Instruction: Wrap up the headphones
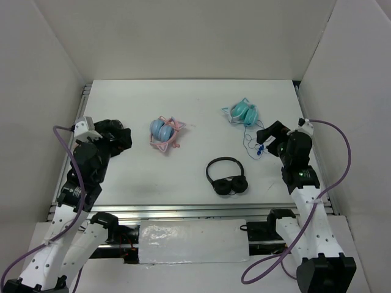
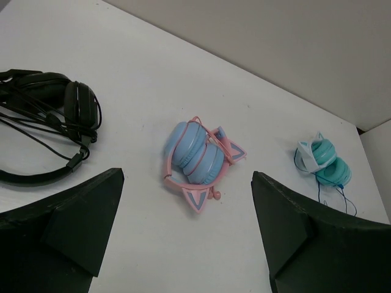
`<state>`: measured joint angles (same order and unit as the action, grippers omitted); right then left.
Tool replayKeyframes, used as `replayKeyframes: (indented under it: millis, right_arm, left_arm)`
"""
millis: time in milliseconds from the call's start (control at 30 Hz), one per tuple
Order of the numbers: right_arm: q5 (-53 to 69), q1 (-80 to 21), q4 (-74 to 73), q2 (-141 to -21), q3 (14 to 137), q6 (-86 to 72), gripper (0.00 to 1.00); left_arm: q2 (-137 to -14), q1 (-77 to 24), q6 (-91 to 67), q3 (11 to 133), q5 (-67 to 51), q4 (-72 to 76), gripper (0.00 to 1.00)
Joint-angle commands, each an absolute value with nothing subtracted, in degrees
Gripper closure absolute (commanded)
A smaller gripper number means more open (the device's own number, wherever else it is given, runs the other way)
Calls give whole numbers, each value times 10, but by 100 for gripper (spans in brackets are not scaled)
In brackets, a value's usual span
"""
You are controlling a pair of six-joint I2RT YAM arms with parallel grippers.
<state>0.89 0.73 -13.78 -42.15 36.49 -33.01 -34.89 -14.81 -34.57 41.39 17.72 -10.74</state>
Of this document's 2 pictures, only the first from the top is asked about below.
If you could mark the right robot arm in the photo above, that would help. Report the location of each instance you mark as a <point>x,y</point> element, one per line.
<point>322,265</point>

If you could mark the white taped cover plate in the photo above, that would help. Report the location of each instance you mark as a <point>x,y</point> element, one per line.
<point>193,241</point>

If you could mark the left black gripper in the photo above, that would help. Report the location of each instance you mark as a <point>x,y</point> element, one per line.
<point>123,141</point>

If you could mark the pink blue cat headphones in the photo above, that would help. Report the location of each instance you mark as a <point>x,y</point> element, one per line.
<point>163,133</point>

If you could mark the aluminium rail frame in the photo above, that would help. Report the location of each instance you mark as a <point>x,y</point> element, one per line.
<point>144,183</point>

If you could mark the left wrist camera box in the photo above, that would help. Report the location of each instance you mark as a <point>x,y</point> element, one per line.
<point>85,130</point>

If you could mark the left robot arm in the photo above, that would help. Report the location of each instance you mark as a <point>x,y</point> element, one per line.
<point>73,237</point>

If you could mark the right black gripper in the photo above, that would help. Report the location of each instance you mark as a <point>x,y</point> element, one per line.
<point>277,129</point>

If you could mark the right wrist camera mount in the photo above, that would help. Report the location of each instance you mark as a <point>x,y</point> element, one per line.
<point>305,126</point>

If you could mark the teal cat ear headphones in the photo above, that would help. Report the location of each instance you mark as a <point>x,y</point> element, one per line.
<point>242,112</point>

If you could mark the small black headphones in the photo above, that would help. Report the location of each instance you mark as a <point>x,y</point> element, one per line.
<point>224,186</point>

